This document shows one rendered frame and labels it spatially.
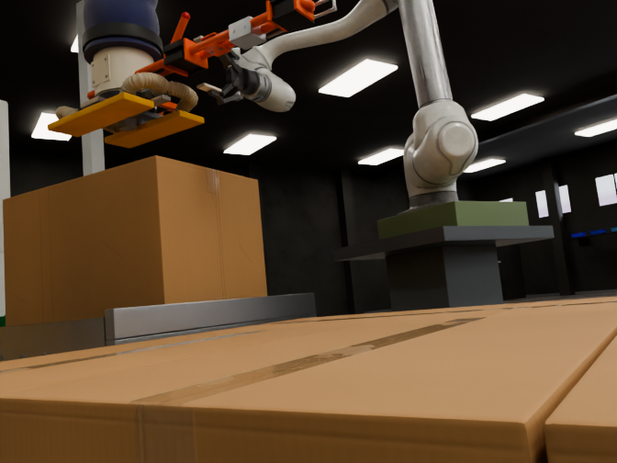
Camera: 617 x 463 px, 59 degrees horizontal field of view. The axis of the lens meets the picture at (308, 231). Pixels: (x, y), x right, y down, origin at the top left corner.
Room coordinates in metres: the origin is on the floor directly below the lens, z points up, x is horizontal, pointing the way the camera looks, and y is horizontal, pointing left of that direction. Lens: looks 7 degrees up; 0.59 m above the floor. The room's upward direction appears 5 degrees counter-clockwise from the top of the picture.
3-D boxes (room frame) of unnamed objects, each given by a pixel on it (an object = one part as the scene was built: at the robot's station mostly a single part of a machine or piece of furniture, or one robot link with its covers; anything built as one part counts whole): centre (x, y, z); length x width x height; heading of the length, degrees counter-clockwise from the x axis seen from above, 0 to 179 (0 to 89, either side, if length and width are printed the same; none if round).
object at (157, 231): (1.52, 0.49, 0.75); 0.60 x 0.40 x 0.40; 60
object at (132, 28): (1.53, 0.50, 1.38); 0.23 x 0.23 x 0.04
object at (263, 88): (1.63, 0.13, 1.27); 0.09 x 0.06 x 0.09; 57
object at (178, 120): (1.61, 0.45, 1.16); 0.34 x 0.10 x 0.05; 57
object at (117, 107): (1.45, 0.55, 1.16); 0.34 x 0.10 x 0.05; 57
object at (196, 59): (1.39, 0.29, 1.27); 0.10 x 0.08 x 0.06; 147
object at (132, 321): (1.35, 0.20, 0.58); 0.70 x 0.03 x 0.06; 146
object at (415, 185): (1.75, -0.42, 1.00); 0.18 x 0.16 x 0.22; 2
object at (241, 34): (1.28, 0.11, 1.26); 0.07 x 0.07 x 0.04; 57
